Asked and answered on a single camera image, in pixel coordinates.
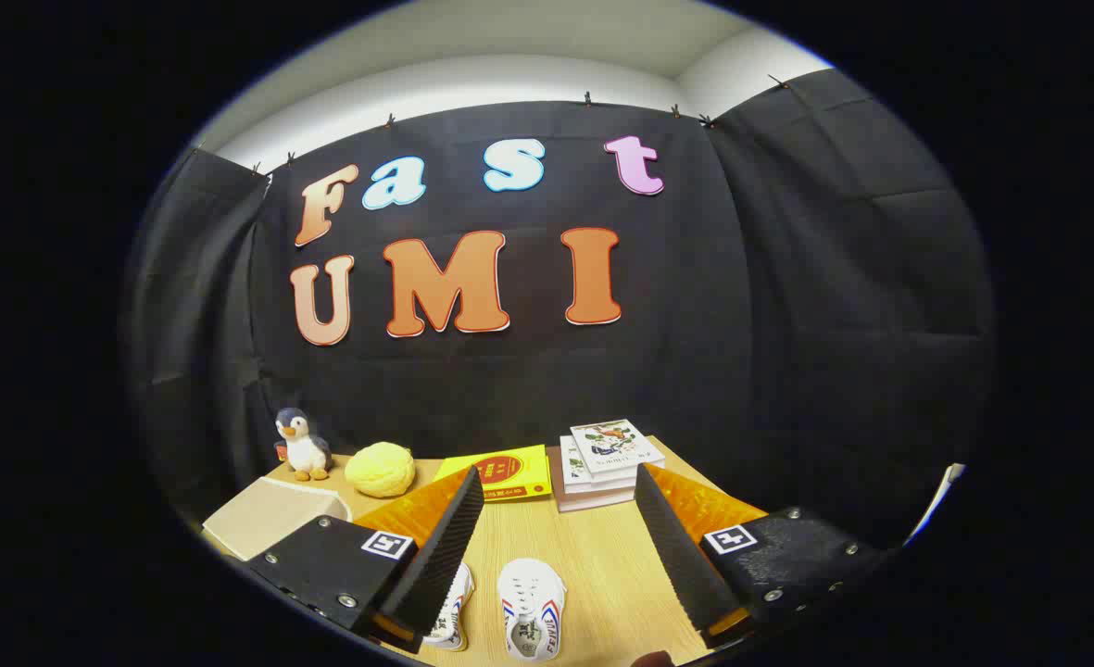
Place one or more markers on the white canvas shoe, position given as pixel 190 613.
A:
pixel 454 611
pixel 530 602

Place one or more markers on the white illustrated cover book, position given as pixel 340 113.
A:
pixel 613 446

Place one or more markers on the yellow book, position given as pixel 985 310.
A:
pixel 514 472

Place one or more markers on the thick pale book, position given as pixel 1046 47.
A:
pixel 584 500

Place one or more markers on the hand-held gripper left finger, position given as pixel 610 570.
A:
pixel 435 556

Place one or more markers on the beige storage box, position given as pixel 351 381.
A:
pixel 264 519

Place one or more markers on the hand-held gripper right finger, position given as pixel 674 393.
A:
pixel 681 556

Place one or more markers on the penguin plush toy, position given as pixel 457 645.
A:
pixel 304 445

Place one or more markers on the yellow plush ball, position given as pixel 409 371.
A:
pixel 380 470

